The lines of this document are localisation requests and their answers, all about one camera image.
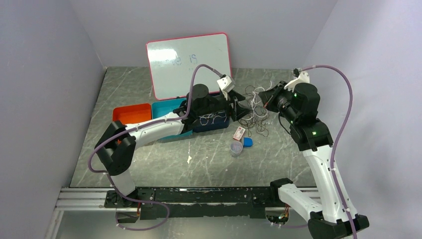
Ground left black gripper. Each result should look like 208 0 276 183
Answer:
198 90 254 122

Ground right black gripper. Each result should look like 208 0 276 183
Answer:
259 80 299 124

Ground navy blue tray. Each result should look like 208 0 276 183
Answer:
190 94 229 133

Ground light blue tray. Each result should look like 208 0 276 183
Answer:
151 98 193 140

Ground orange tray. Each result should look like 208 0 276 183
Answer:
112 103 152 124

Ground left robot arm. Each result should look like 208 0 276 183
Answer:
95 84 252 207

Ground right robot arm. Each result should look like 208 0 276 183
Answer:
258 82 369 239

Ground red white staples box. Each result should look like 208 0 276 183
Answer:
232 126 246 141

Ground blue grey eraser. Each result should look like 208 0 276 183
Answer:
242 137 253 147

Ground clear jar of clips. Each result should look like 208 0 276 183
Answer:
229 140 243 157

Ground pink framed whiteboard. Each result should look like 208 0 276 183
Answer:
146 32 232 100

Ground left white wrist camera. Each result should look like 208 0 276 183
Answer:
216 76 235 101

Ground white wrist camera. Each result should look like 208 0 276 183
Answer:
284 68 310 92
216 76 235 101

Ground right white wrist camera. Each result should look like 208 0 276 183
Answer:
284 68 310 92

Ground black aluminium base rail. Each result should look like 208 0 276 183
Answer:
45 186 311 239

